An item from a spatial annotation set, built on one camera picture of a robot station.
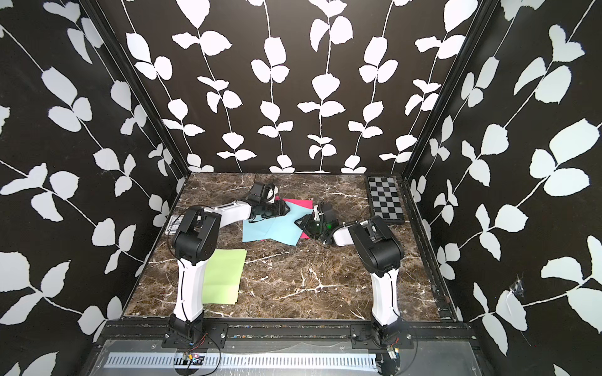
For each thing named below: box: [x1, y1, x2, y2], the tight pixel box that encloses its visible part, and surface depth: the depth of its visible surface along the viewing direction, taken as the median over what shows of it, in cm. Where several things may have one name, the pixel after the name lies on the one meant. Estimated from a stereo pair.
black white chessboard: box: [366, 175, 405, 221], surface depth 112 cm
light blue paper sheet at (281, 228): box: [250, 205, 313, 246], surface depth 100 cm
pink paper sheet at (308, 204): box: [275, 195, 315, 210], surface depth 113 cm
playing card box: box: [164, 214, 185, 236], surface depth 100 cm
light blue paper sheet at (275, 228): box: [242, 213, 290, 246], surface depth 100 cm
